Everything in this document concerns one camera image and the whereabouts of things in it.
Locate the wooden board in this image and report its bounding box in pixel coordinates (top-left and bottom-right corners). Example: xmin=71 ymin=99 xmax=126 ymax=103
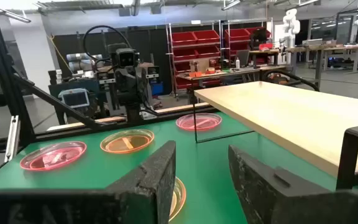
xmin=47 ymin=101 xmax=211 ymax=131

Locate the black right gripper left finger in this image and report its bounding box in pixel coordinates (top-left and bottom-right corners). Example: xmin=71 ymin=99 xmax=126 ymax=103
xmin=0 ymin=140 xmax=177 ymax=224

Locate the blue bin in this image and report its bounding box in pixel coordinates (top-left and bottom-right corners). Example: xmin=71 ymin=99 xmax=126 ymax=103
xmin=150 ymin=81 xmax=164 ymax=96

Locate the grey teach pendant tablet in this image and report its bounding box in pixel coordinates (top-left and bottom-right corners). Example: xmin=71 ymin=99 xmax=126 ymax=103
xmin=57 ymin=88 xmax=90 ymax=109

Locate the wooden shelf with black frame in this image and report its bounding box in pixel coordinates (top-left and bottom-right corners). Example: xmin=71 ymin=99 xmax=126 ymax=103
xmin=193 ymin=80 xmax=358 ymax=190

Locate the black rig frame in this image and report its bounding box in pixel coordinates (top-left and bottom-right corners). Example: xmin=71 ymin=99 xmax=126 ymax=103
xmin=0 ymin=0 xmax=111 ymax=153

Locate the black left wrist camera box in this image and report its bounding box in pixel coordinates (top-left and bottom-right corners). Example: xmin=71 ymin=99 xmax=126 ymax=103
xmin=116 ymin=48 xmax=137 ymax=68

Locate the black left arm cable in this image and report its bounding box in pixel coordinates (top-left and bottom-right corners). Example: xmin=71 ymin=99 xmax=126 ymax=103
xmin=82 ymin=25 xmax=133 ymax=63

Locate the thick black cable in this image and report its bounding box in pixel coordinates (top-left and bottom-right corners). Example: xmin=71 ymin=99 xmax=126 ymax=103
xmin=261 ymin=68 xmax=320 ymax=93

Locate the translucent orange plastic plate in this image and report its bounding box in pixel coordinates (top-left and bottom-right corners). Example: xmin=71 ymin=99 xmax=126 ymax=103
xmin=168 ymin=176 xmax=187 ymax=222
xmin=99 ymin=128 xmax=155 ymax=155

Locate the silver metal bracket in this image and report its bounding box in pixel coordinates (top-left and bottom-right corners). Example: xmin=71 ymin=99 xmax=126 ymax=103
xmin=4 ymin=115 xmax=21 ymax=163

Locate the red storage bin rack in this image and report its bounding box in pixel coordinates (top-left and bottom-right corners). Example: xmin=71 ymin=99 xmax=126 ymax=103
xmin=222 ymin=20 xmax=273 ymax=65
xmin=166 ymin=23 xmax=223 ymax=99

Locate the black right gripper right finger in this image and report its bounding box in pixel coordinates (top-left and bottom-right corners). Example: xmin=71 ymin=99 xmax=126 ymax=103
xmin=228 ymin=145 xmax=358 ymax=224

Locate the wooden workbench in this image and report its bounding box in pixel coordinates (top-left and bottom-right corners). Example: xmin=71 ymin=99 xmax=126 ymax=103
xmin=286 ymin=42 xmax=358 ymax=74
xmin=176 ymin=63 xmax=288 ymax=91

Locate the white robot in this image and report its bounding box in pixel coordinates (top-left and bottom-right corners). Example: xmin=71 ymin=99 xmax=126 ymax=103
xmin=282 ymin=8 xmax=301 ymax=49

